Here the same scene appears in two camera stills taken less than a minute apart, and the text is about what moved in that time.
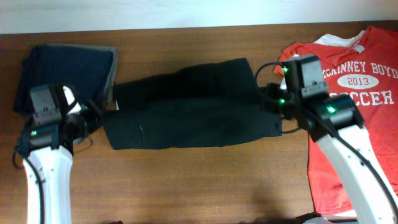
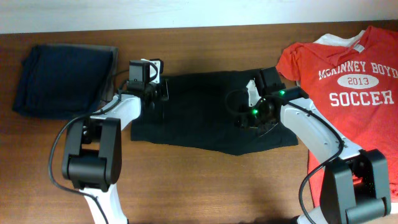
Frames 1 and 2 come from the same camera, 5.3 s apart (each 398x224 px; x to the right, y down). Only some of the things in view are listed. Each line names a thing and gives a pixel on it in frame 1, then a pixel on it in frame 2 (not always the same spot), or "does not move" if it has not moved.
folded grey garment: (110, 90) does not move
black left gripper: (95, 111) -> (163, 90)
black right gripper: (273, 100) -> (244, 119)
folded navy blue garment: (88, 69) does not move
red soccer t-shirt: (367, 73) does not move
